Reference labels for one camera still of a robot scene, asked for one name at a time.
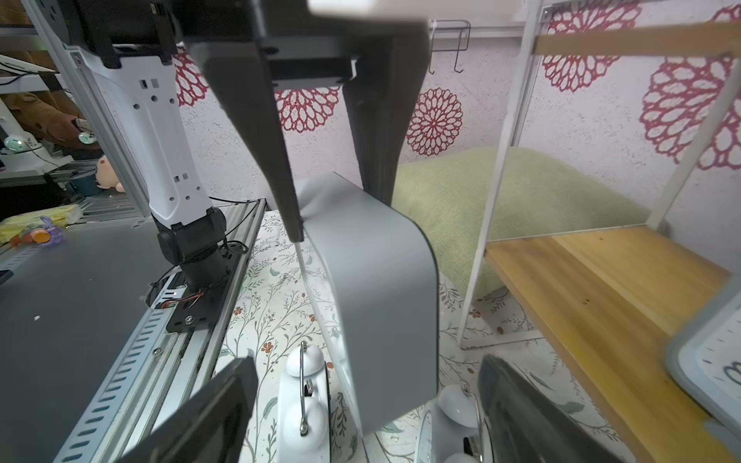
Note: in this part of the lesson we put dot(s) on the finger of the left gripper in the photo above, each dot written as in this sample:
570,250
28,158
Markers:
239,76
381,99

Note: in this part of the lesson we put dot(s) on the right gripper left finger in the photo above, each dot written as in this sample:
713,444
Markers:
211,426

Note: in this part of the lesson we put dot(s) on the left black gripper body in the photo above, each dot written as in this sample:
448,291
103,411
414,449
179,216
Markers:
299,47

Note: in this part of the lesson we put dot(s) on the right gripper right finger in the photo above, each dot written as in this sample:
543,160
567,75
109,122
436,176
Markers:
527,427

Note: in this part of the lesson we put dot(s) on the wooden white-framed two-tier shelf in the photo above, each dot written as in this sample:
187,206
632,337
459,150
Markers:
609,300

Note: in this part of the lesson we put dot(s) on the grey square alarm clock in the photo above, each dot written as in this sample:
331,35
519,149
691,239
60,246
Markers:
704,359

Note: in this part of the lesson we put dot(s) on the grey square clock face-down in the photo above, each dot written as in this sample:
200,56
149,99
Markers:
372,279

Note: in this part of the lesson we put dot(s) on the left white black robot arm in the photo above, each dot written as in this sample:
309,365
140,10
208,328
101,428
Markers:
144,93

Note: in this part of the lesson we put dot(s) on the white twin-bell clock lower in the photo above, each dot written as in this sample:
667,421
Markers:
453,429

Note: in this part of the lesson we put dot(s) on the white twin-bell clock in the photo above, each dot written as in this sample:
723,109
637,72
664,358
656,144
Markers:
303,433
453,429

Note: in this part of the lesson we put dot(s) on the white twin-bell clock upper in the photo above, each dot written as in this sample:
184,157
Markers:
303,433

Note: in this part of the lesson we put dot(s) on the green pillow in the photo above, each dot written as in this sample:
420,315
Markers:
446,197

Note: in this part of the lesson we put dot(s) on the black wire wall rack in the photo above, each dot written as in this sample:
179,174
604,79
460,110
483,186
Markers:
449,36

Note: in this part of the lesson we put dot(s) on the metal base rail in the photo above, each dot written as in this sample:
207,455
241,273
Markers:
169,356

